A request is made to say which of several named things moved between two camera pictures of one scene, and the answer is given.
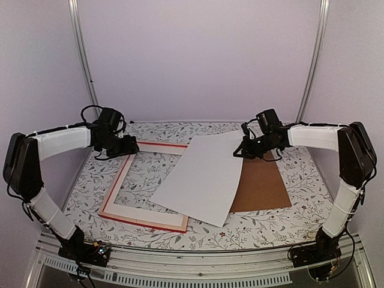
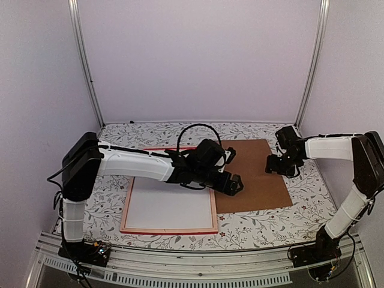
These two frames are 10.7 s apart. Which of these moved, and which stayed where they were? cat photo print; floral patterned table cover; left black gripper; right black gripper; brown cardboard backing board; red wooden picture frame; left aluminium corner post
Moved: cat photo print; left black gripper; right black gripper; red wooden picture frame
Stayed: left aluminium corner post; brown cardboard backing board; floral patterned table cover
